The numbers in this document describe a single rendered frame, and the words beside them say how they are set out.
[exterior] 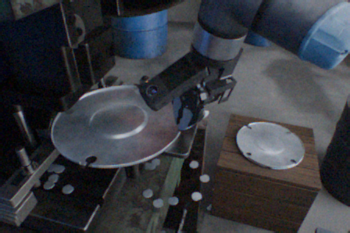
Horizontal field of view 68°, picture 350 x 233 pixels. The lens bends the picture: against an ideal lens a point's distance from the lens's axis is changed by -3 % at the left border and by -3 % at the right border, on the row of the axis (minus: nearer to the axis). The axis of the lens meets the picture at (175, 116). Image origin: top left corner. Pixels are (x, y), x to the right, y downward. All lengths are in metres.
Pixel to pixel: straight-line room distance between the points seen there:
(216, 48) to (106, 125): 0.31
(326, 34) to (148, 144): 0.36
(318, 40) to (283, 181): 0.84
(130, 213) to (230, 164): 0.60
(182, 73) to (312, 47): 0.19
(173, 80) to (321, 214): 1.24
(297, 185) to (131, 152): 0.76
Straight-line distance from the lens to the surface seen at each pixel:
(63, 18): 0.43
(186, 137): 0.55
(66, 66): 0.50
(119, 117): 0.60
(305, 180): 1.15
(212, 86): 0.45
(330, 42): 0.33
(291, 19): 0.33
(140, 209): 0.60
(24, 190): 0.57
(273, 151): 1.19
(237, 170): 1.10
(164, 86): 0.43
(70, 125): 0.62
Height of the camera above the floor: 1.14
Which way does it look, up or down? 36 degrees down
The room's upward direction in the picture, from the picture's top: straight up
